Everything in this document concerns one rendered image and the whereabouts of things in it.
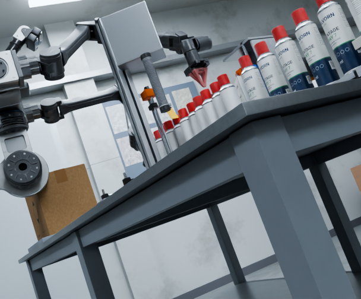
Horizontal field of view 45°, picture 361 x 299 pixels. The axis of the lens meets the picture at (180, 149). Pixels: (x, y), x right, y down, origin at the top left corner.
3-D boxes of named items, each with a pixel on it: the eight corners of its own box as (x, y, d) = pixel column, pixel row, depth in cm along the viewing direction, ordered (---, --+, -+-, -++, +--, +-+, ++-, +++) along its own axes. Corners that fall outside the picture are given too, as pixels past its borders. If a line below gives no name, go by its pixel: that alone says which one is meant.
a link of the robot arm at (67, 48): (81, 38, 199) (78, 16, 194) (109, 40, 198) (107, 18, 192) (40, 80, 163) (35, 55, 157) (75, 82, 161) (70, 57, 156)
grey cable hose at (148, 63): (172, 108, 143) (151, 51, 147) (163, 110, 141) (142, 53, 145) (168, 112, 146) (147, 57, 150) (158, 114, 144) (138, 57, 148)
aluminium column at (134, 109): (172, 188, 147) (110, 16, 158) (161, 192, 144) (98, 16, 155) (166, 191, 151) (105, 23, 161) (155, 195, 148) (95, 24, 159)
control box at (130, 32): (162, 48, 147) (145, 0, 150) (117, 66, 148) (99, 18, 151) (167, 58, 157) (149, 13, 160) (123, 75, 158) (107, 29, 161)
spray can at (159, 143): (182, 175, 167) (164, 127, 170) (170, 180, 165) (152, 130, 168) (178, 178, 172) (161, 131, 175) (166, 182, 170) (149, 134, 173)
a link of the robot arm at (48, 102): (125, 96, 231) (123, 79, 225) (136, 107, 221) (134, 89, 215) (41, 118, 213) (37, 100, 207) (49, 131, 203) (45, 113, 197)
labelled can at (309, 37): (347, 82, 99) (312, 4, 103) (332, 85, 97) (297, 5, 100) (330, 91, 104) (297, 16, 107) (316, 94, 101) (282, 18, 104)
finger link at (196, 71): (205, 91, 178) (196, 70, 180) (214, 83, 172) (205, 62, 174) (192, 93, 175) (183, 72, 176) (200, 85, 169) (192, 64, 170)
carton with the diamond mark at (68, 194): (103, 219, 193) (84, 162, 198) (50, 236, 181) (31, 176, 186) (86, 229, 219) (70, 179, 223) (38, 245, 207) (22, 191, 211)
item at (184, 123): (211, 159, 149) (190, 105, 152) (199, 162, 146) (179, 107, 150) (203, 163, 153) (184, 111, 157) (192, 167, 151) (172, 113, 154)
